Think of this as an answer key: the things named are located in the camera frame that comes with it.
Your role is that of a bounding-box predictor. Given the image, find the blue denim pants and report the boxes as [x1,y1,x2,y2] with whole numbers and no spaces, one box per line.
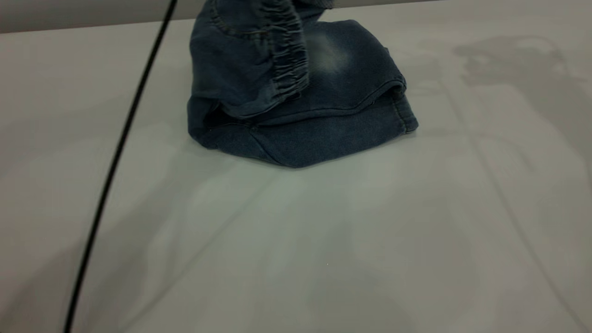
[186,0,419,168]

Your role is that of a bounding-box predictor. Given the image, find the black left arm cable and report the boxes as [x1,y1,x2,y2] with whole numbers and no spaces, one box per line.
[62,0,179,333]

